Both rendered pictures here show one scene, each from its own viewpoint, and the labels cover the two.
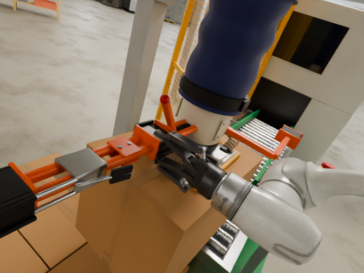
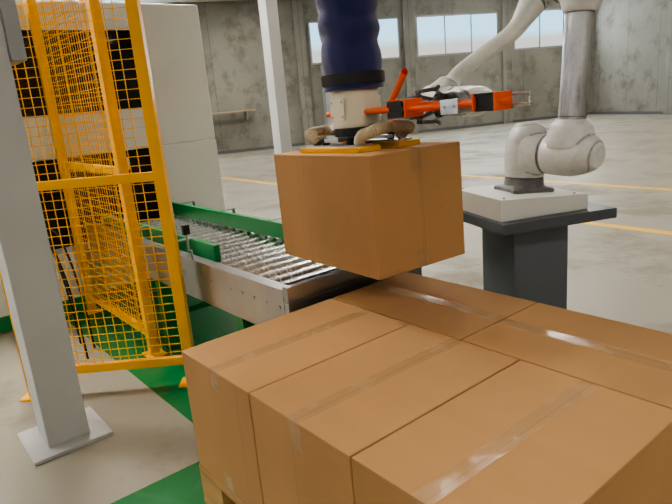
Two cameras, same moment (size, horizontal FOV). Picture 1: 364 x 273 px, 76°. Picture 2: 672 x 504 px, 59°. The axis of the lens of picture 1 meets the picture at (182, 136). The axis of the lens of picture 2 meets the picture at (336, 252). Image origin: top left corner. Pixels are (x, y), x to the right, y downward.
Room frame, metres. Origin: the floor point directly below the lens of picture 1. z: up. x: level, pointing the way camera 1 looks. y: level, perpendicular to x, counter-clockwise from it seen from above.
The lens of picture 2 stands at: (-0.15, 1.94, 1.25)
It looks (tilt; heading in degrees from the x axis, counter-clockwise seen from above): 15 degrees down; 297
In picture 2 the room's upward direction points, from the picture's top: 5 degrees counter-clockwise
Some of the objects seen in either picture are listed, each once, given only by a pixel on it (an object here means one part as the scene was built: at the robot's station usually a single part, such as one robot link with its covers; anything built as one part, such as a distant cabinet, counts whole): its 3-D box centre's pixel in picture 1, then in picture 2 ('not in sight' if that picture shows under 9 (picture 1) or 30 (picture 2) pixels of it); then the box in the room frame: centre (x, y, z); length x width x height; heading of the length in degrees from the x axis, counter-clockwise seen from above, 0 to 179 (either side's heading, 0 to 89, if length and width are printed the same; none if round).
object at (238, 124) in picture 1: (233, 124); (143, 234); (2.30, -0.47, 0.60); 1.60 x 0.11 x 0.09; 155
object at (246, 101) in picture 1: (214, 90); (353, 79); (0.74, -0.05, 1.31); 0.23 x 0.23 x 0.04
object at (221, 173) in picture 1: (202, 175); (441, 104); (0.43, -0.07, 1.20); 0.09 x 0.07 x 0.08; 65
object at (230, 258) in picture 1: (273, 176); not in sight; (1.73, -0.87, 0.50); 2.31 x 0.05 x 0.19; 155
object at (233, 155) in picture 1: (213, 158); (377, 138); (0.70, -0.13, 1.09); 0.34 x 0.10 x 0.05; 154
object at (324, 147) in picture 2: not in sight; (338, 144); (0.78, 0.04, 1.09); 0.34 x 0.10 x 0.05; 154
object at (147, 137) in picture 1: (155, 138); (404, 108); (0.52, 0.06, 1.20); 0.10 x 0.08 x 0.06; 64
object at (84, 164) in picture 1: (80, 169); (455, 106); (0.32, 0.16, 1.20); 0.07 x 0.07 x 0.04; 64
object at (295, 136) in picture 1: (288, 136); not in sight; (0.90, -0.41, 1.19); 0.09 x 0.08 x 0.05; 64
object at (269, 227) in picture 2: (281, 150); (227, 216); (2.08, -0.96, 0.60); 1.60 x 0.11 x 0.09; 155
